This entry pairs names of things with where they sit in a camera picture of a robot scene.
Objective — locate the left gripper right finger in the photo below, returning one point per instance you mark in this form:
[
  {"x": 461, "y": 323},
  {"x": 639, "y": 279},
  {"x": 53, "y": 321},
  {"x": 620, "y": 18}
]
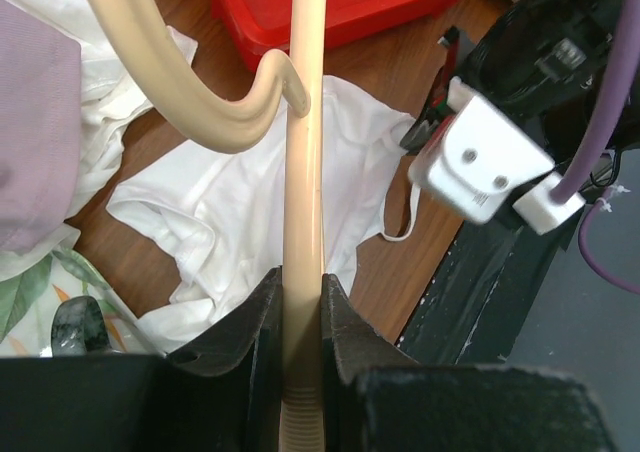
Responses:
[{"x": 379, "y": 399}]

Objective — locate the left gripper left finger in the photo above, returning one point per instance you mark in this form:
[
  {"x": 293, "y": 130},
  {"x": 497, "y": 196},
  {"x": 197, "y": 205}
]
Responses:
[{"x": 219, "y": 392}]

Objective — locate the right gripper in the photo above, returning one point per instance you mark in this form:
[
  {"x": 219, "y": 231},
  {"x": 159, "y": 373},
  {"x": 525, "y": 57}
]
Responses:
[{"x": 541, "y": 64}]

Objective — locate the wooden hanger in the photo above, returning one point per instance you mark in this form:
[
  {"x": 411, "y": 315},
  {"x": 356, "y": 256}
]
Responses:
[{"x": 137, "y": 32}]

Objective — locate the mauve tank top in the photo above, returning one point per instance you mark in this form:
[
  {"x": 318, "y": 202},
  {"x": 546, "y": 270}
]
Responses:
[{"x": 40, "y": 128}]

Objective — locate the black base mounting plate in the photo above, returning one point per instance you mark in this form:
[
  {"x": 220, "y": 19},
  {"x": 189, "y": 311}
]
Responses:
[{"x": 476, "y": 303}]

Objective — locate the floral serving tray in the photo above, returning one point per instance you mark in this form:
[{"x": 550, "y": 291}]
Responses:
[{"x": 29, "y": 302}]

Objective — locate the red plastic bin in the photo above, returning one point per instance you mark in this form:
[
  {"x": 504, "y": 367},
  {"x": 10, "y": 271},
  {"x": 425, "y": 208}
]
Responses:
[{"x": 257, "y": 26}]

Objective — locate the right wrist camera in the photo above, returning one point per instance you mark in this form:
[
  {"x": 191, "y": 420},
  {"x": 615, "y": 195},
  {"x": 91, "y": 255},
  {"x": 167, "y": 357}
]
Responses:
[{"x": 478, "y": 158}]

